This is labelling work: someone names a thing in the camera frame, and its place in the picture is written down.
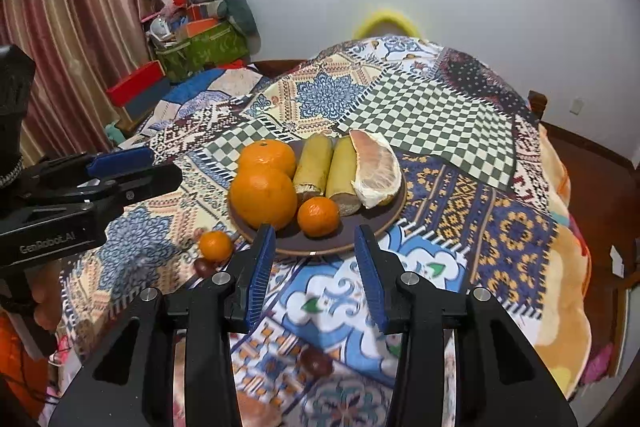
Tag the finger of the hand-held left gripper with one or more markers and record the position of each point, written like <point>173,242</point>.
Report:
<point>260,278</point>
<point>372,278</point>

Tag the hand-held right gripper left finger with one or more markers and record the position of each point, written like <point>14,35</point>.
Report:
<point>120,162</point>

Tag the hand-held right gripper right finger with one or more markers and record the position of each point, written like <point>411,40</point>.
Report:
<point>140,187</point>

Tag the dark purple plate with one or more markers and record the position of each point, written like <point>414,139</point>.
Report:
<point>370,227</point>

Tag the large orange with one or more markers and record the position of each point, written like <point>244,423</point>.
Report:
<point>267,157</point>
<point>263,198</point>

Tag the small tangerine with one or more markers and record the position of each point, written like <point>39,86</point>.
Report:
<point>318,217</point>
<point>216,246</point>

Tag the peeled pomelo segment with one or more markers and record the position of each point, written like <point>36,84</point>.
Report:
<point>377,172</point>

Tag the person's left hand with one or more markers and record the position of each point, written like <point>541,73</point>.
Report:
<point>47,299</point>

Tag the teal toy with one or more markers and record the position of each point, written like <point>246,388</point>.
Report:
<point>114,133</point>

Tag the dark red jujube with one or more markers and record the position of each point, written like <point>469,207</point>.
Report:
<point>316,362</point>
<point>204,267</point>

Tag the red box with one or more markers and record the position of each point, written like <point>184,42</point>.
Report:
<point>135,84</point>

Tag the blue patchwork quilt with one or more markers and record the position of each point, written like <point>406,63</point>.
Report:
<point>215,92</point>

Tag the green storage box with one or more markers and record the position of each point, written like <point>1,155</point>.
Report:
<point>205,52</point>

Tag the striped red curtain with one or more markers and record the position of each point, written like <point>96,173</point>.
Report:
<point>75,7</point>

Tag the patchwork printed blanket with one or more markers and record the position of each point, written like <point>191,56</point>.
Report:
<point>430,117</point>

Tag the grey long pillow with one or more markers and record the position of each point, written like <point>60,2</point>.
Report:
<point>235,4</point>

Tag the orange fleece blanket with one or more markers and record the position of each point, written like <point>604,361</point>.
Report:
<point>570,267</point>

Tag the wooden bedpost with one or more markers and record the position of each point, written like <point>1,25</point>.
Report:
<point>537,104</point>

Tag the yellow curved chair back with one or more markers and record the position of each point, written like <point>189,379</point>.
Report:
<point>385,19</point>

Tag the white wall socket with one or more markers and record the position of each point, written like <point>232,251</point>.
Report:
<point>576,106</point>

